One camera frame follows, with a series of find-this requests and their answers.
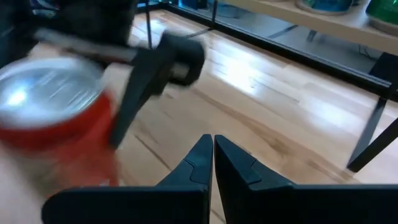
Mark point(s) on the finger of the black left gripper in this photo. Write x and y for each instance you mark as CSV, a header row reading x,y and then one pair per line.
x,y
149,71

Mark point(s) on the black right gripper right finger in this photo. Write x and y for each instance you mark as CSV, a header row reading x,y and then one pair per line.
x,y
295,205

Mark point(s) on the black aluminium table frame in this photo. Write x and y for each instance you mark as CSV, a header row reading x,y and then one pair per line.
x,y
342,73

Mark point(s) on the blue silver Red Bull can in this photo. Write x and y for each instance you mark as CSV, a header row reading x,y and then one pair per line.
x,y
323,4

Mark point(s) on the green Sprite can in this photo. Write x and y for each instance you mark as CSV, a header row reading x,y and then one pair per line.
x,y
384,12

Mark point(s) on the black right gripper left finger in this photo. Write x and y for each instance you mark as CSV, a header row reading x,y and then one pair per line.
x,y
140,205

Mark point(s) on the red Coca-Cola can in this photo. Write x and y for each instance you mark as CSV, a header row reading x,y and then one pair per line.
x,y
46,133

